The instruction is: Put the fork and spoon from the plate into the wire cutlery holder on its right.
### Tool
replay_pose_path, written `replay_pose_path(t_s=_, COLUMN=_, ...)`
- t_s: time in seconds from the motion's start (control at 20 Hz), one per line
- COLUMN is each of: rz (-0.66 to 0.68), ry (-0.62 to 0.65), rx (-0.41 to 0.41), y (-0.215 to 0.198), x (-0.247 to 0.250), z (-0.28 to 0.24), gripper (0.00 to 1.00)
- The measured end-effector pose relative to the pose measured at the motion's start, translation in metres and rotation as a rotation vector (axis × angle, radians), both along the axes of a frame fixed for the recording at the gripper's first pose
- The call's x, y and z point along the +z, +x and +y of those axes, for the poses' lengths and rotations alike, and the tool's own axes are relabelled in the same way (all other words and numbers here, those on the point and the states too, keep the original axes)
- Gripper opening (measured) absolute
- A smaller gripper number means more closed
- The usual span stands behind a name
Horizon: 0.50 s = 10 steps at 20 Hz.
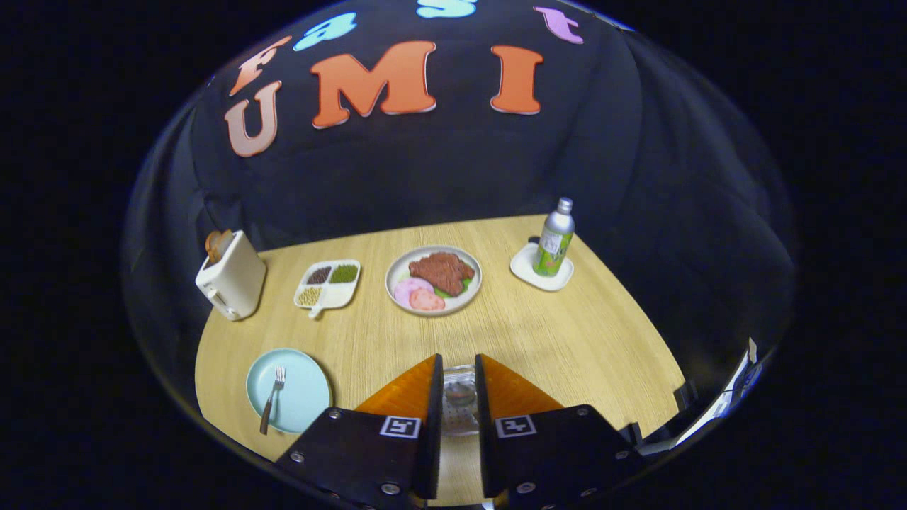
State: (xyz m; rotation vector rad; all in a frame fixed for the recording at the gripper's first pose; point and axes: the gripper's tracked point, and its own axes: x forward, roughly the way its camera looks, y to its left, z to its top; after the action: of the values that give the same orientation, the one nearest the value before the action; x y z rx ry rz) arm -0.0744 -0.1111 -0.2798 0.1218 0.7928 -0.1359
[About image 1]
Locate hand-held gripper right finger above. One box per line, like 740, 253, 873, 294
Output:
475, 353, 646, 510

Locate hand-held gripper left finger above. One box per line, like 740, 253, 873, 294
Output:
275, 353, 444, 510

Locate fork with wooden handle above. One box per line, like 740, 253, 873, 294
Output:
259, 365, 287, 436

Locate light blue plate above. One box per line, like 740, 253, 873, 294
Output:
245, 348, 334, 435

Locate pink ham slices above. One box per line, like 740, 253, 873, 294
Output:
394, 277, 447, 312

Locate grey round food plate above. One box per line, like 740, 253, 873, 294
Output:
385, 245, 483, 317

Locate brown meat slice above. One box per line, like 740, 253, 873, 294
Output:
408, 251, 476, 297

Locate white divided bean tray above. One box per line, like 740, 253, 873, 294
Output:
293, 259, 362, 319

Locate white square coaster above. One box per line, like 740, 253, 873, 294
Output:
509, 241, 575, 293

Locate green bottle silver cap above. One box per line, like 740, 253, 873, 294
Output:
533, 198, 576, 278

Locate cream toaster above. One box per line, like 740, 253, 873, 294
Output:
196, 230, 268, 322

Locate brown toast slice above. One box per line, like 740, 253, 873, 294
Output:
205, 229, 235, 264

